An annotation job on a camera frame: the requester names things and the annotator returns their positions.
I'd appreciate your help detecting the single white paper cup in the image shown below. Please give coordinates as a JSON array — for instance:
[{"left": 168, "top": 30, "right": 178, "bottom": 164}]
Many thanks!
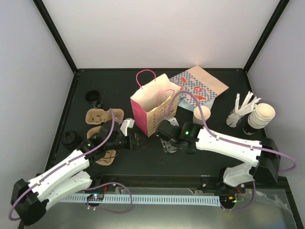
[{"left": 161, "top": 139, "right": 178, "bottom": 153}]

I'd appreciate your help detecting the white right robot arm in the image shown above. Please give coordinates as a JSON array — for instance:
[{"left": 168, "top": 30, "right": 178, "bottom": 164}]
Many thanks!
[{"left": 155, "top": 120, "right": 280, "bottom": 192}]

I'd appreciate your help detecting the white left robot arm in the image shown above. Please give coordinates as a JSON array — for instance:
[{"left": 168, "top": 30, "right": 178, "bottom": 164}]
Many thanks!
[{"left": 10, "top": 125, "right": 144, "bottom": 226}]

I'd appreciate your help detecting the black coffee cup with lid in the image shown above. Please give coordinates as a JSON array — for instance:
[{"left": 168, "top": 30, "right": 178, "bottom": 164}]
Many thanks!
[{"left": 61, "top": 131, "right": 79, "bottom": 148}]

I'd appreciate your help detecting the black open coffee cup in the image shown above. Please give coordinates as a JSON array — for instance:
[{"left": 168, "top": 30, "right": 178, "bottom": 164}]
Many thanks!
[{"left": 85, "top": 90, "right": 102, "bottom": 109}]

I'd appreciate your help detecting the blue checkered bakery paper bag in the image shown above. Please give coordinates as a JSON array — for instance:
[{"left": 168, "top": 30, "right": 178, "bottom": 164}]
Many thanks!
[{"left": 170, "top": 65, "right": 229, "bottom": 107}]

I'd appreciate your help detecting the tall white paper cup stack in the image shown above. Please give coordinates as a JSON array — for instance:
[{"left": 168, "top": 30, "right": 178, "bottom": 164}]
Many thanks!
[{"left": 248, "top": 103, "right": 275, "bottom": 129}]

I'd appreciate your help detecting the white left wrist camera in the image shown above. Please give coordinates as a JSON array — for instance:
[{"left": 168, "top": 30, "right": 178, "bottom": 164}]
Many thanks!
[{"left": 120, "top": 118, "right": 135, "bottom": 136}]

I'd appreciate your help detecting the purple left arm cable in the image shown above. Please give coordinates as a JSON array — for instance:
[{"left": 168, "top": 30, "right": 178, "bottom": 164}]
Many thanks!
[{"left": 8, "top": 108, "right": 125, "bottom": 221}]

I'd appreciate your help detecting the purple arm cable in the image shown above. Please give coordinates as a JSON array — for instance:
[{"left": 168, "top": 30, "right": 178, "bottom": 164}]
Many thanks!
[
  {"left": 164, "top": 92, "right": 297, "bottom": 173},
  {"left": 8, "top": 108, "right": 125, "bottom": 221}
]

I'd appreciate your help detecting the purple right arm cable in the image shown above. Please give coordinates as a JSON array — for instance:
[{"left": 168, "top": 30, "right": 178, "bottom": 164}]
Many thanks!
[{"left": 164, "top": 92, "right": 297, "bottom": 173}]

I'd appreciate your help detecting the white slotted cable rail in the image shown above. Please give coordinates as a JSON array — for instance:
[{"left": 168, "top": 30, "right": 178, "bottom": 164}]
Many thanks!
[{"left": 62, "top": 193, "right": 237, "bottom": 207}]

